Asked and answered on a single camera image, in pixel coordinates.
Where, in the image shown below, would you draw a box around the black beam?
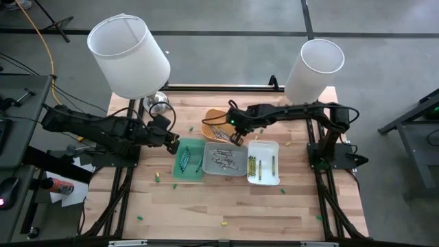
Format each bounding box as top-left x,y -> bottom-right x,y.
22,145 -> 94,185

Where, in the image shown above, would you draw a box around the grey plastic bin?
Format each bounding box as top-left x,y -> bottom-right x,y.
202,141 -> 249,178

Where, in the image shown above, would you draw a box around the yellow cable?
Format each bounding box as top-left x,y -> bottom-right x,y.
13,0 -> 86,142

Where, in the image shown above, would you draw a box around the white paper sheets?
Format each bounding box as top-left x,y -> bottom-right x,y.
45,156 -> 96,208

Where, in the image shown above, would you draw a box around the silver metal bracket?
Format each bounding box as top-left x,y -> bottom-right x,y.
300,241 -> 340,247
108,239 -> 148,247

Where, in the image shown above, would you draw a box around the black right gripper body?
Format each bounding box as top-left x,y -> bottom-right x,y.
226,106 -> 257,135

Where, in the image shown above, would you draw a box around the grey low desk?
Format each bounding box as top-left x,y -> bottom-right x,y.
0,164 -> 38,244

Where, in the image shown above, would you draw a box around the translucent green plastic bin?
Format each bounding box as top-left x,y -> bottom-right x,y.
171,137 -> 207,183

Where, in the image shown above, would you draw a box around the grey side desk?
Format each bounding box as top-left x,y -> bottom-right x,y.
0,74 -> 53,169

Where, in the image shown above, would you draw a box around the white plastic bin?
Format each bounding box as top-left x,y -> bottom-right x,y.
246,139 -> 281,187

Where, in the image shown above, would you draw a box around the orange spray can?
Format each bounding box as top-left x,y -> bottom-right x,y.
40,177 -> 75,196

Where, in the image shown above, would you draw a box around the black tripod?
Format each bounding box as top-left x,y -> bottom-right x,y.
32,0 -> 75,44

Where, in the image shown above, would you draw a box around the black handle tool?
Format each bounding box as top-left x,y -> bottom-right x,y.
0,88 -> 36,111

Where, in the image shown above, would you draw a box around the black computer mouse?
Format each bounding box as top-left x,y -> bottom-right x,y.
0,176 -> 21,211

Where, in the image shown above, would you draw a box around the person's shoe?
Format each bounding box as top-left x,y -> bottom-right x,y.
3,0 -> 33,11

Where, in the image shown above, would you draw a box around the black metal table frame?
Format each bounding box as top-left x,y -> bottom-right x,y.
77,83 -> 371,247

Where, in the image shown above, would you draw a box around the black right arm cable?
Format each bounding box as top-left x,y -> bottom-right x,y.
201,99 -> 241,126

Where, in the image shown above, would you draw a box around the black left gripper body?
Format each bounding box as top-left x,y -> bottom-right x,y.
147,114 -> 173,148

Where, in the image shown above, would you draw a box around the orange plastic bin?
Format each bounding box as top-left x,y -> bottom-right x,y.
200,108 -> 241,144

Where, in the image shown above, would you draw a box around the black frame side table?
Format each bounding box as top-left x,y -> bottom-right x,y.
377,87 -> 439,202

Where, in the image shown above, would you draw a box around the white shade lamp silver base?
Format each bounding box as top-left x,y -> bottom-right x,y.
86,13 -> 171,115

